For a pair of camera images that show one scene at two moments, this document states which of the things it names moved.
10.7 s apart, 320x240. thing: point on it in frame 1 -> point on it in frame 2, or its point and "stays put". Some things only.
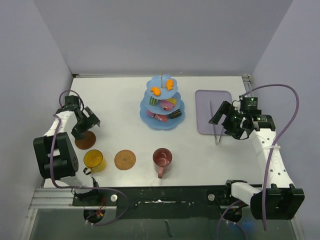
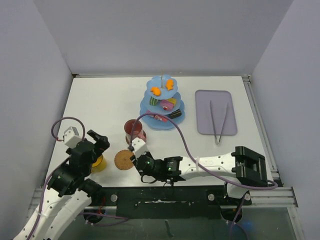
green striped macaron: x=153 y=101 stays put
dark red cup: x=162 y=159 -> x=138 y=131
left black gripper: x=91 y=121 -> x=101 y=144
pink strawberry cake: x=166 y=105 stays put
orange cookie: x=156 y=91 stays put
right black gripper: x=228 y=110 -> x=133 y=158
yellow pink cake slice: x=172 y=100 stays put
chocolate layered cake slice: x=177 y=113 stays put
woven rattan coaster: x=124 y=159 stays put
